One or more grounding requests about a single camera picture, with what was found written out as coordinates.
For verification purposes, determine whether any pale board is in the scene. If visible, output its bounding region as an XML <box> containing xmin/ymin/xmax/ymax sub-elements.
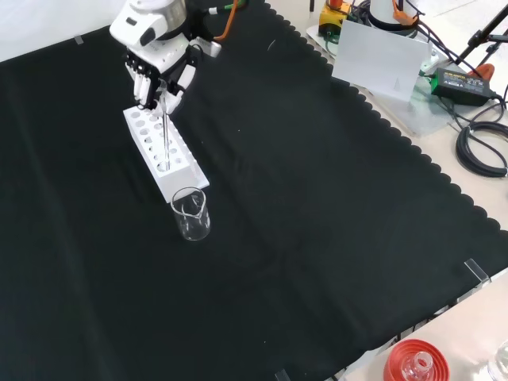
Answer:
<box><xmin>331</xmin><ymin>19</ymin><xmax>433</xmax><ymax>101</ymax></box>

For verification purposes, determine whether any white test tube rack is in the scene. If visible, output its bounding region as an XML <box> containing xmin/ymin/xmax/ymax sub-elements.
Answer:
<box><xmin>121</xmin><ymin>106</ymin><xmax>210</xmax><ymax>204</ymax></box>

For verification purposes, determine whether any yellow stop button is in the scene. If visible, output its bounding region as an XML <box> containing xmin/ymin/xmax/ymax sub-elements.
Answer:
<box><xmin>319</xmin><ymin>0</ymin><xmax>353</xmax><ymax>39</ymax></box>

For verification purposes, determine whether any black power adapter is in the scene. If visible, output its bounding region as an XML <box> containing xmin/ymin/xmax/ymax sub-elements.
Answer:
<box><xmin>430</xmin><ymin>67</ymin><xmax>498</xmax><ymax>107</ymax></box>

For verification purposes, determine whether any pale base plate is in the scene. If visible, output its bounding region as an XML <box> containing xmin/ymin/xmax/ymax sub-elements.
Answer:
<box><xmin>305</xmin><ymin>23</ymin><xmax>457</xmax><ymax>138</ymax></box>

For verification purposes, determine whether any coiled black cable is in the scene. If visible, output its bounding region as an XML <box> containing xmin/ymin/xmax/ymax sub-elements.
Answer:
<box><xmin>455</xmin><ymin>121</ymin><xmax>508</xmax><ymax>178</ymax></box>

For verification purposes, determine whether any black bench cloth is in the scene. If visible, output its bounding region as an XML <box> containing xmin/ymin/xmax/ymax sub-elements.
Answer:
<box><xmin>0</xmin><ymin>0</ymin><xmax>508</xmax><ymax>381</ymax></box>

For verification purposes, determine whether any black tripod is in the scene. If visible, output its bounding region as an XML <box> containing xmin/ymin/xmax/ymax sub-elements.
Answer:
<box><xmin>456</xmin><ymin>0</ymin><xmax>508</xmax><ymax>68</ymax></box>

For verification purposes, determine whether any red ribbed round stand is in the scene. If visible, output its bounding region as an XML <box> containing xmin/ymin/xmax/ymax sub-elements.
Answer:
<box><xmin>383</xmin><ymin>338</ymin><xmax>452</xmax><ymax>381</ymax></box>

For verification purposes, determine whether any orange cable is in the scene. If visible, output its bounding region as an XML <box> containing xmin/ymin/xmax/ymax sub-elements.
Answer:
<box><xmin>213</xmin><ymin>0</ymin><xmax>249</xmax><ymax>43</ymax></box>

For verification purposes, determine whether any clear glass rod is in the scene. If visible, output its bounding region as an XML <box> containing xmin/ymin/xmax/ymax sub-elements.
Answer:
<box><xmin>160</xmin><ymin>98</ymin><xmax>172</xmax><ymax>171</ymax></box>

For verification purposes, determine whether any clear glass vessel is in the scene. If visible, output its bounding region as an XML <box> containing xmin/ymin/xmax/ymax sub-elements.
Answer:
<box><xmin>487</xmin><ymin>340</ymin><xmax>508</xmax><ymax>379</ymax></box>

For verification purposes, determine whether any small orange block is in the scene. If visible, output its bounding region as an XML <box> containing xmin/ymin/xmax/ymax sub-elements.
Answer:
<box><xmin>475</xmin><ymin>62</ymin><xmax>496</xmax><ymax>82</ymax></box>

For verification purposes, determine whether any clear glass flask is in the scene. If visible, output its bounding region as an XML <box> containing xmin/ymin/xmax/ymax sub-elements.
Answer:
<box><xmin>402</xmin><ymin>352</ymin><xmax>434</xmax><ymax>381</ymax></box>

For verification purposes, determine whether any clear glass beaker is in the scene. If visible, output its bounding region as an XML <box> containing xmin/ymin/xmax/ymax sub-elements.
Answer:
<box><xmin>170</xmin><ymin>186</ymin><xmax>212</xmax><ymax>242</ymax></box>

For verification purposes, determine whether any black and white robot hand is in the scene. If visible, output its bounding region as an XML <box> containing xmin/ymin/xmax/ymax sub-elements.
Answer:
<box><xmin>109</xmin><ymin>6</ymin><xmax>223</xmax><ymax>117</ymax></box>

